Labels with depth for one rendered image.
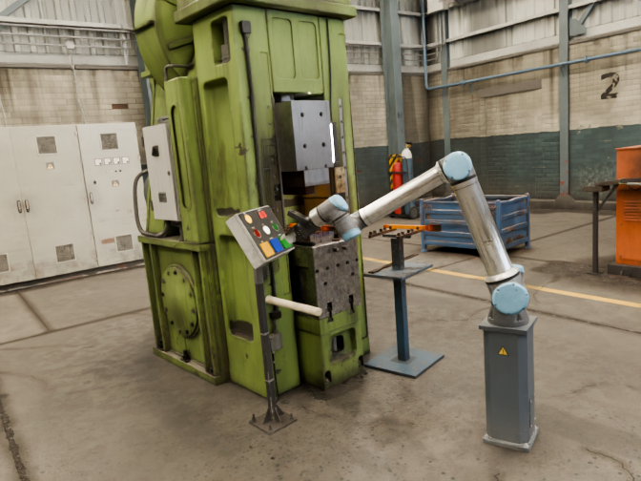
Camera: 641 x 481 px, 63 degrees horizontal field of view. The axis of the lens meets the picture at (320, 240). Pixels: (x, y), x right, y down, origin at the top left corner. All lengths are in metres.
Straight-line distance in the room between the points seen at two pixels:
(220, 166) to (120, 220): 4.90
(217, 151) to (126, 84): 5.70
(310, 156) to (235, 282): 0.94
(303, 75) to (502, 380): 2.07
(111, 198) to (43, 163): 0.97
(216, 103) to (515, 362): 2.21
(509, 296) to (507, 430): 0.73
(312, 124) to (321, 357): 1.41
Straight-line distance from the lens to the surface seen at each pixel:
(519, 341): 2.61
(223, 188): 3.36
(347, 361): 3.47
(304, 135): 3.14
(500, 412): 2.78
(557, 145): 10.87
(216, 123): 3.38
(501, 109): 11.53
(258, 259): 2.61
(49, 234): 7.94
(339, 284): 3.28
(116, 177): 8.13
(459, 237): 6.95
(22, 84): 8.65
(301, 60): 3.40
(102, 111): 8.81
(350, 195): 3.60
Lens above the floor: 1.47
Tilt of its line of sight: 10 degrees down
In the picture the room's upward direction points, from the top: 5 degrees counter-clockwise
